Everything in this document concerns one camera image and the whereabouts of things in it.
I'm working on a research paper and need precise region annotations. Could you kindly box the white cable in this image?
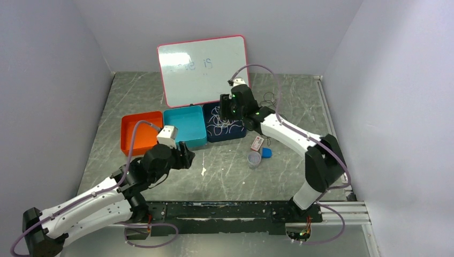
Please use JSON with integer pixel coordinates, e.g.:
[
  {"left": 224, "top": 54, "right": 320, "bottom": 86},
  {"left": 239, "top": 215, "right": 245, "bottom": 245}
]
[{"left": 207, "top": 108, "right": 245, "bottom": 137}]

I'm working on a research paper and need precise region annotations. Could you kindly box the navy blue tray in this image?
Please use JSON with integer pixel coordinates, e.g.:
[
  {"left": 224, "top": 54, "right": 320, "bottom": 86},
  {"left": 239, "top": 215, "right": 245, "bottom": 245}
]
[{"left": 202, "top": 102, "right": 247, "bottom": 143}]

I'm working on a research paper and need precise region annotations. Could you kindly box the light blue tray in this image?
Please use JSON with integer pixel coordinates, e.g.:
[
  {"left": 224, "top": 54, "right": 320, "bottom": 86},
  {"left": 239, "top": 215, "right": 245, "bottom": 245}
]
[{"left": 163, "top": 105, "right": 208, "bottom": 148}]

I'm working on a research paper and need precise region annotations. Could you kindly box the orange tray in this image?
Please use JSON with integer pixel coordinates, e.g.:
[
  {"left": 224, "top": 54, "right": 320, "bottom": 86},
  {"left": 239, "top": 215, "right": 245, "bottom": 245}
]
[{"left": 120, "top": 111, "right": 163, "bottom": 156}]

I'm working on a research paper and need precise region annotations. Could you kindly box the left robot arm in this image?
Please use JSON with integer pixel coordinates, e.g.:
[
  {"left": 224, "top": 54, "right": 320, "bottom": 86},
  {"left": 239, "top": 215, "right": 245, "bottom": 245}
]
[{"left": 21, "top": 142, "right": 195, "bottom": 256}]

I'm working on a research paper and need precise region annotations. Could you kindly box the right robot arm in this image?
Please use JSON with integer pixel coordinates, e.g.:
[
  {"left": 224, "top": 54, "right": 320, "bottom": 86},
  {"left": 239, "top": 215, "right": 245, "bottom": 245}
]
[{"left": 220, "top": 81, "right": 346, "bottom": 222}]

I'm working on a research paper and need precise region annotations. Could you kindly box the pink framed whiteboard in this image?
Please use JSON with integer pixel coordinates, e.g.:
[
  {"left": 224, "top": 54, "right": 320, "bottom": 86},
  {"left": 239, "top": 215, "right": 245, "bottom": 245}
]
[{"left": 157, "top": 35, "right": 249, "bottom": 108}]

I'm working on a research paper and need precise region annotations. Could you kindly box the red white staples box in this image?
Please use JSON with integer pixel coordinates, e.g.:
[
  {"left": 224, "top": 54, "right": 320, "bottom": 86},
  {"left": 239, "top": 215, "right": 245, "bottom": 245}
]
[{"left": 251, "top": 135, "right": 264, "bottom": 152}]

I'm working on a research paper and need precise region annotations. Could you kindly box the clear jar of clips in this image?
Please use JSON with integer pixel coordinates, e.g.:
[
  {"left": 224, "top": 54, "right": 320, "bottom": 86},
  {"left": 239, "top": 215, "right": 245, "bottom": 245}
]
[{"left": 247, "top": 151, "right": 262, "bottom": 169}]

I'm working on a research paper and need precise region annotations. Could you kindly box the blue grey eraser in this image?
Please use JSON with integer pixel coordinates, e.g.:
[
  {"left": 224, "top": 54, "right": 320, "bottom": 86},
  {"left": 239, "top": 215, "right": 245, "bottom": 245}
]
[{"left": 261, "top": 148, "right": 273, "bottom": 158}]

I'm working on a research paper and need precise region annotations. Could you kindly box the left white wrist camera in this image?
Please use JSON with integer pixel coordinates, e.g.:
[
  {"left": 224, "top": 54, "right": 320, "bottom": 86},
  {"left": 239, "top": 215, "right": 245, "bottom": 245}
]
[{"left": 156, "top": 125, "right": 178, "bottom": 149}]

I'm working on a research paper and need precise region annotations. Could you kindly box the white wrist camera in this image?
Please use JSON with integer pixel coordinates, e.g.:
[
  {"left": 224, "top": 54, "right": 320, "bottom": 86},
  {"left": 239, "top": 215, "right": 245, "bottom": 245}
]
[
  {"left": 156, "top": 125, "right": 178, "bottom": 149},
  {"left": 228, "top": 78, "right": 246, "bottom": 87}
]

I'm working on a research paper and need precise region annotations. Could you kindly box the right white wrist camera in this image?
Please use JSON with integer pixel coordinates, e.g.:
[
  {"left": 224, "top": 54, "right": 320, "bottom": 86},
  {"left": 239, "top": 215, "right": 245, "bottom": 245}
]
[{"left": 228, "top": 78, "right": 246, "bottom": 87}]

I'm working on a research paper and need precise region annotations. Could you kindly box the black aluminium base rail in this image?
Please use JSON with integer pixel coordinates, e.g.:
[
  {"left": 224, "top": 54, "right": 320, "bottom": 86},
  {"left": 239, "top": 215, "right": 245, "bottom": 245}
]
[{"left": 48, "top": 200, "right": 373, "bottom": 257}]

